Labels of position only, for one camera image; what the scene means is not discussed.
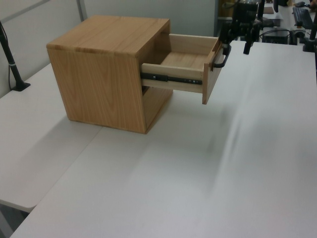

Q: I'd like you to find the black camera stand with base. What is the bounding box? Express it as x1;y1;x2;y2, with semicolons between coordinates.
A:
0;20;32;92

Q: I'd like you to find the grey metal partition post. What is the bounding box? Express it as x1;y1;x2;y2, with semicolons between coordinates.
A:
76;0;88;23

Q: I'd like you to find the light oak wooden cabinet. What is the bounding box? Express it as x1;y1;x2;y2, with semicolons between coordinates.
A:
46;15;173;135

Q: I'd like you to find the black drawer handle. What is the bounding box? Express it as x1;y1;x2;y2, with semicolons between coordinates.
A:
211;47;232;69

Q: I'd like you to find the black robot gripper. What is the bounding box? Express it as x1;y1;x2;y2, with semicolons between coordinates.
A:
218;0;264;56

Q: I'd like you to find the black computer keyboard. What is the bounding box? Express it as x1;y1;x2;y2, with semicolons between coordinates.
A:
292;5;315;29

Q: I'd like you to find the black computer box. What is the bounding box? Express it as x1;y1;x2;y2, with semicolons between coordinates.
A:
262;29;291;46

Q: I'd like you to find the light wooden drawer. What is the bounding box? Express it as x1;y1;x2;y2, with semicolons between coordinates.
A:
141;33;232;105

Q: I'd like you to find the black metal drawer slide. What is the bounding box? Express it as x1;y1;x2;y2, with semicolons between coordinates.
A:
141;72;204;86

